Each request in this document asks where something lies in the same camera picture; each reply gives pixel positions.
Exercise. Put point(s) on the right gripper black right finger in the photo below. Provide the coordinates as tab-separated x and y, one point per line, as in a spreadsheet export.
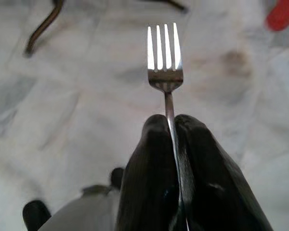
212	187

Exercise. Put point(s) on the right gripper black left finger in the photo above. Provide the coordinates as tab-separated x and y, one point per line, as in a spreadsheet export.
149	180

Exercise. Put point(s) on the silver metal fork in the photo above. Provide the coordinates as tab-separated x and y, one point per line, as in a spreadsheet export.
166	77

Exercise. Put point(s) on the silver robot right leg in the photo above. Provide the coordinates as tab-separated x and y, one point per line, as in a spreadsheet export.
86	211

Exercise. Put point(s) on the black robot right foot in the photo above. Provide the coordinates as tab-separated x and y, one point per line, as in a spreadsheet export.
36	216

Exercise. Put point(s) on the dark curved chair leg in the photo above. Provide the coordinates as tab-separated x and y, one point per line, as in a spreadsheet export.
177	5
42	29

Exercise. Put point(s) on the red plastic object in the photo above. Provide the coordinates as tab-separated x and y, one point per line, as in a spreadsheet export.
283	15

